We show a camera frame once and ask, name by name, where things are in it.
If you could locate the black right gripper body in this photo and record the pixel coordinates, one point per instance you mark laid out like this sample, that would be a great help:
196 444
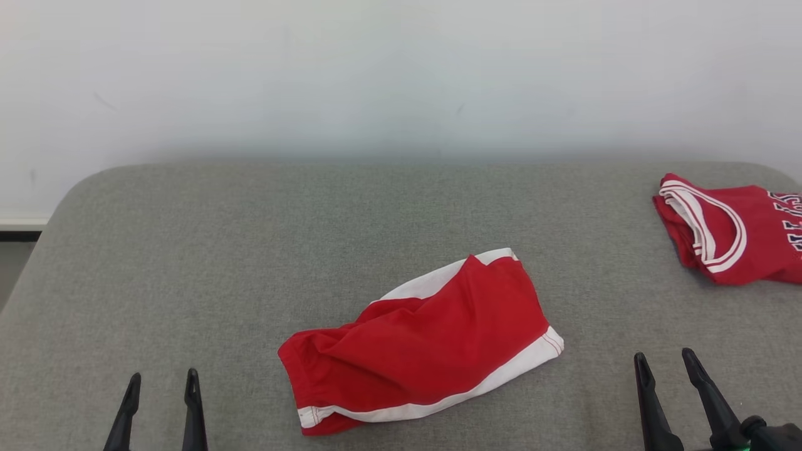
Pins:
736 448

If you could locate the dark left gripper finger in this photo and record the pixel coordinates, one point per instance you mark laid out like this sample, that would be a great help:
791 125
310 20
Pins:
194 419
125 419

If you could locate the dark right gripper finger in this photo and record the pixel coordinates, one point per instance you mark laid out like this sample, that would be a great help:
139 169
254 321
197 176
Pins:
655 419
717 413

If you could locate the red Bulls jersey white sleeves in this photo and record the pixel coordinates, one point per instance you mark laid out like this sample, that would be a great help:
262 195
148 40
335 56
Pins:
752 250

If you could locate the red shorts white side stripes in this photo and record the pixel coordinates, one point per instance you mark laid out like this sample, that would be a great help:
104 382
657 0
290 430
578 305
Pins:
426 351

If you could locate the dark wall baseboard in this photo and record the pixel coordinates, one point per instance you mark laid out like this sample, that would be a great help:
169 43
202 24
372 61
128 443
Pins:
19 235

